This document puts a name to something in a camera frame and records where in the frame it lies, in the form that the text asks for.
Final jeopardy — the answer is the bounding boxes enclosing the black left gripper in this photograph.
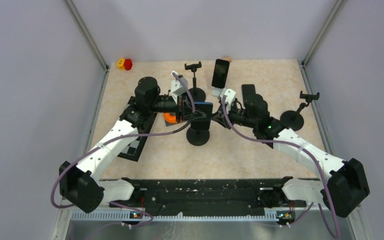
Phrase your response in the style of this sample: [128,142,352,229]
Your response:
[149,91,207,123]

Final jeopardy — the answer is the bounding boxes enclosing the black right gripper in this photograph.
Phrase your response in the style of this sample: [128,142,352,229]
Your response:
[211,99,257,130]

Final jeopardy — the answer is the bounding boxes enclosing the blue smartphone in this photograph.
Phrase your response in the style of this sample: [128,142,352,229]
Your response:
[190,101,213,131]

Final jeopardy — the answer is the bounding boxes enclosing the black clamp stand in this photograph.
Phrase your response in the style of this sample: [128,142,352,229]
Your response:
[186,128,210,147]
[184,61,206,102]
[280,91,320,131]

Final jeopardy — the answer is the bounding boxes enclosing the silver metal phone stand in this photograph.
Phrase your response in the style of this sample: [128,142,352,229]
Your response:
[211,87,227,98]

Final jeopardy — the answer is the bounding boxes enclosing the purple smartphone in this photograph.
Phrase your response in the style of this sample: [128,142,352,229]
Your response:
[211,59,230,89]

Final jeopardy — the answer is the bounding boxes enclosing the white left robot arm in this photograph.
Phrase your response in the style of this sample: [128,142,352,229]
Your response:
[51,72,211,214]

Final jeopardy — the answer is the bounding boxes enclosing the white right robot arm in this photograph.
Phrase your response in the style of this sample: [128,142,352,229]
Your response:
[213,89,370,218]

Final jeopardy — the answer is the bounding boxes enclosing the black clamp stand back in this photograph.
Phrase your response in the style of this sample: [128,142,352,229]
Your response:
[184,61,206,102]

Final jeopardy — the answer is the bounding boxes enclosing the grey toy brick baseplate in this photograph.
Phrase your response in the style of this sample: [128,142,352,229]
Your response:
[164,120,178,127]

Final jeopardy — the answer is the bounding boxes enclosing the dark green-edged smartphone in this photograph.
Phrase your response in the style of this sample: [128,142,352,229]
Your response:
[241,84,256,102]

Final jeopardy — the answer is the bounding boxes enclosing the small wooden block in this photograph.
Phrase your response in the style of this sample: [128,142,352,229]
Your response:
[223,57,233,63]

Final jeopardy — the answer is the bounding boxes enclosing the black and silver chessboard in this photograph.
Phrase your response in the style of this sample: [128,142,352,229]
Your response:
[118,96,157,162]

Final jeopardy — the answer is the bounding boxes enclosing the yellow toy block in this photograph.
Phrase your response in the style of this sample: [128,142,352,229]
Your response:
[116,58,125,70]

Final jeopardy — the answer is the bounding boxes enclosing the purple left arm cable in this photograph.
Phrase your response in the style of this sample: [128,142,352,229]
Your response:
[50,72,196,229]

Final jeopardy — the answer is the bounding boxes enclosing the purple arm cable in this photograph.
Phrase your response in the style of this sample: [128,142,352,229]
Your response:
[50,72,196,229]
[221,96,342,240]

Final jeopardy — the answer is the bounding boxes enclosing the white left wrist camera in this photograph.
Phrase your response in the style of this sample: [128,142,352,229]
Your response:
[170,71,189,103]

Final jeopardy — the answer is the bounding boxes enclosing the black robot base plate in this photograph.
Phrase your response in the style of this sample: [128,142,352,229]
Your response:
[109,178,308,217]

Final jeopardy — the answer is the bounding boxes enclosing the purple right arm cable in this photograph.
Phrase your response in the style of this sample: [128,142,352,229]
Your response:
[221,96,342,240]

